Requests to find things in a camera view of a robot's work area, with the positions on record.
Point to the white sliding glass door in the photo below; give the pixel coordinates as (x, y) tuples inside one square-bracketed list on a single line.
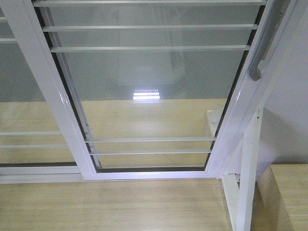
[(130, 82)]

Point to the grey metal door handle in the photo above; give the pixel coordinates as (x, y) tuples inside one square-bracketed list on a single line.
[(269, 23)]

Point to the white fixed glass door panel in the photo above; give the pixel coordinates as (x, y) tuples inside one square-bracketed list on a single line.
[(32, 147)]

